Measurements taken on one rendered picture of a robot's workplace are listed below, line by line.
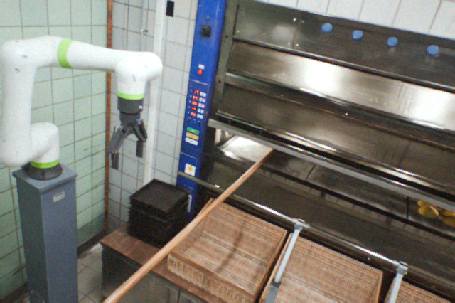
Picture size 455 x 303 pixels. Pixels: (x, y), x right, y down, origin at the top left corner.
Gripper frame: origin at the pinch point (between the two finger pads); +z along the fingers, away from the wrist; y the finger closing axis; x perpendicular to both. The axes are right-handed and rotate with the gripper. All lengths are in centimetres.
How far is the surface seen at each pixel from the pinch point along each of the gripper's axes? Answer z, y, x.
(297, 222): 31, -52, 62
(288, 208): 47, -90, 50
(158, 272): 89, -36, -4
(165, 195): 58, -65, -24
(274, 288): 55, -30, 63
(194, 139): 23, -86, -20
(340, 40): -53, -90, 52
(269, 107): -10, -90, 24
